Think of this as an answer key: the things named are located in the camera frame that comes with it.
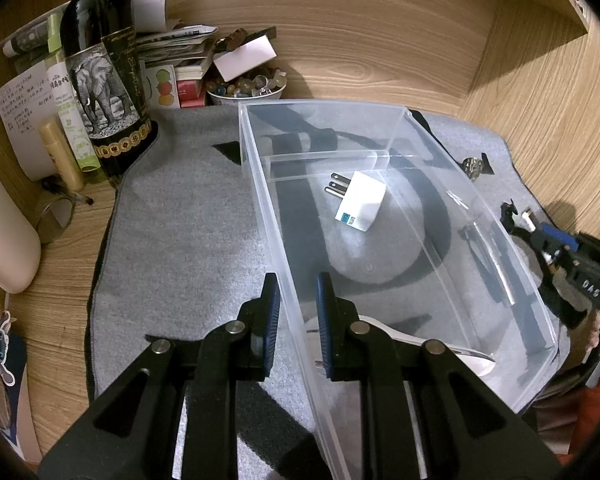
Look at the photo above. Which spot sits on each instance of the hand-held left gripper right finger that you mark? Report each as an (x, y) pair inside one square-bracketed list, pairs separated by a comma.
[(325, 320)]

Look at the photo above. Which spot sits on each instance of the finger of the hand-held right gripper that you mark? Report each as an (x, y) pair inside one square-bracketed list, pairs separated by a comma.
[(555, 237), (565, 305)]

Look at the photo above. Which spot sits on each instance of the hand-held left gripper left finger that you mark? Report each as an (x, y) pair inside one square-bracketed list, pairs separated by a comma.
[(272, 320)]

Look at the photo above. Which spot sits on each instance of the small black clip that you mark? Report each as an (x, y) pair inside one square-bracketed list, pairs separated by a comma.
[(507, 215)]

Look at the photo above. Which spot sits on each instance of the clear plastic storage box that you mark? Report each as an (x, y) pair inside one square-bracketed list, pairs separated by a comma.
[(405, 260)]

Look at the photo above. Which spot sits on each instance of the black metal binder clip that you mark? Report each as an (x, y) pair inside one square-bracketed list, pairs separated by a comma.
[(472, 166)]

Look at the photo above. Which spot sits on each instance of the white metal hand tool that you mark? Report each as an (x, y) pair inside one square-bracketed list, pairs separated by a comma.
[(405, 336)]

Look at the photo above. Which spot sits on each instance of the person's orange clothing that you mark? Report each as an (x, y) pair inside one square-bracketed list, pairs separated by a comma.
[(590, 410)]

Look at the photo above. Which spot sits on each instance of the white power plug adapter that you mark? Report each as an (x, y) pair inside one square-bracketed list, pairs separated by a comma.
[(365, 205)]

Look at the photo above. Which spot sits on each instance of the grey mat with black letters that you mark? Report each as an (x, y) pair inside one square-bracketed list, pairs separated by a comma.
[(180, 240)]

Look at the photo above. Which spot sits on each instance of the white bowl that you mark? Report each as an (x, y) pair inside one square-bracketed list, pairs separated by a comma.
[(245, 100)]

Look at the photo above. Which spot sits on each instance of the black pen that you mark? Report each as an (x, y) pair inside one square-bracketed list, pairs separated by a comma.
[(80, 198)]

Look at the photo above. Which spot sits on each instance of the heap of glass beads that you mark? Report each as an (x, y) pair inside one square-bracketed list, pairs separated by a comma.
[(245, 85)]

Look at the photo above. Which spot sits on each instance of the small red box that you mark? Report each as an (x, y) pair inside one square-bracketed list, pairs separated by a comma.
[(190, 92)]

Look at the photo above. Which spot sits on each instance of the fruit print card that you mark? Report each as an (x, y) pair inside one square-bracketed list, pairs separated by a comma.
[(162, 85)]

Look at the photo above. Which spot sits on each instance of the blank white card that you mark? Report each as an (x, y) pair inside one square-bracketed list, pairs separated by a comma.
[(245, 57)]

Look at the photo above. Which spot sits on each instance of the beige lip balm tube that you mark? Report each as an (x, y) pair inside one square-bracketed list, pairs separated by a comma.
[(60, 155)]

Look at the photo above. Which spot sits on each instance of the cream plastic cylinder bottle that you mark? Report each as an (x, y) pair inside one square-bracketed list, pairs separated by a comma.
[(5, 240)]

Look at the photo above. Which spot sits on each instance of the dark blue card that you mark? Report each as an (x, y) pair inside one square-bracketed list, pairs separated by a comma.
[(5, 410)]

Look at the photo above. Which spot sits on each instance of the dark brown trinket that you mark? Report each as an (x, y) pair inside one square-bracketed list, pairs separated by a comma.
[(235, 37)]

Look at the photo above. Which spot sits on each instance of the stack of papers and booklets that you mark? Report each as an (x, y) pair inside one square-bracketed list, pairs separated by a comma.
[(180, 45)]

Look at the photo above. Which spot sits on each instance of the green and white spray bottle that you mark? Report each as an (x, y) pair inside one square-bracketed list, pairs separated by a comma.
[(67, 105)]

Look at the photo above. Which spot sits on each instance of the white handwritten paper note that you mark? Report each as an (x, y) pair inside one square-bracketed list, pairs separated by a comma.
[(20, 110)]

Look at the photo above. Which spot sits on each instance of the dark wine bottle elephant label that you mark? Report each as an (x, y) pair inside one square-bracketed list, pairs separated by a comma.
[(105, 35)]

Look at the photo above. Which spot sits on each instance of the white loose paper sheet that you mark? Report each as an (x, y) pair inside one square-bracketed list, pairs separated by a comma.
[(150, 10)]

